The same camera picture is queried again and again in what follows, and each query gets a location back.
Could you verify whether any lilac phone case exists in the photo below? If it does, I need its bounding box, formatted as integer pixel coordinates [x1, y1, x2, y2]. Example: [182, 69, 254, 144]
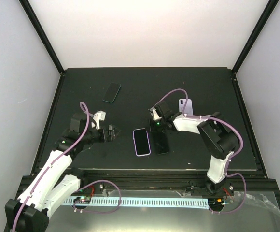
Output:
[132, 128, 152, 157]

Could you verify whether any lilac magsafe cased phone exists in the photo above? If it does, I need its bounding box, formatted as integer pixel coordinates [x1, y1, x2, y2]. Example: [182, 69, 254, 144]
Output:
[178, 99, 193, 116]

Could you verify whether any teal edged phone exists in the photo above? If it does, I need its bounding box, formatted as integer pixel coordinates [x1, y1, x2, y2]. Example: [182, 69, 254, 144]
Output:
[102, 83, 121, 103]

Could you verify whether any black magsafe phone case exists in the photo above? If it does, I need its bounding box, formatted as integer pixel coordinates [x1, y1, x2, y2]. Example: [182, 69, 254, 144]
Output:
[153, 132, 169, 155]

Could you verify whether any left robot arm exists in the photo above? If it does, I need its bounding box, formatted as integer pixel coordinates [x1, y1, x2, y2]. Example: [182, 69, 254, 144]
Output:
[5, 111, 117, 232]

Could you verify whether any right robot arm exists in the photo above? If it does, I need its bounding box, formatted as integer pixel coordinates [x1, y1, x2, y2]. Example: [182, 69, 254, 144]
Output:
[149, 101, 244, 195]

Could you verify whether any small circuit board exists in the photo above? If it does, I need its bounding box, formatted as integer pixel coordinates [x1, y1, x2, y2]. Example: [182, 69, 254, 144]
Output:
[73, 196, 91, 204]

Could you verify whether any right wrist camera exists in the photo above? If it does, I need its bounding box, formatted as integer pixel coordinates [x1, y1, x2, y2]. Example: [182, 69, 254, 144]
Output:
[149, 107, 161, 121]

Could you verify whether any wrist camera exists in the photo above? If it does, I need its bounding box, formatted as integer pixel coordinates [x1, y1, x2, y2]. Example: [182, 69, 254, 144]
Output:
[91, 111, 106, 130]
[149, 107, 161, 121]

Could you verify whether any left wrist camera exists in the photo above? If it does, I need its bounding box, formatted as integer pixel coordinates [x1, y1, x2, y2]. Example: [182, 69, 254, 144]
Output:
[91, 111, 106, 130]

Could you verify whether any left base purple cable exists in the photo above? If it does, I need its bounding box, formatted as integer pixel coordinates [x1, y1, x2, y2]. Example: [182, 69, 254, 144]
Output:
[72, 180, 123, 215]

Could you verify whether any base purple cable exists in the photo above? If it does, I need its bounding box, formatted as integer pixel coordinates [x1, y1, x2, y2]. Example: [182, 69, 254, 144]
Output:
[209, 172, 247, 215]
[72, 180, 123, 215]

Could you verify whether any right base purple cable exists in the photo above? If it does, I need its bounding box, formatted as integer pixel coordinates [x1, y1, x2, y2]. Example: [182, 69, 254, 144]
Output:
[209, 172, 247, 215]

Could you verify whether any white slotted cable duct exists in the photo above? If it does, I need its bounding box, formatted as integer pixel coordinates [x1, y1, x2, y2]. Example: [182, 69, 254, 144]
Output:
[62, 196, 209, 209]

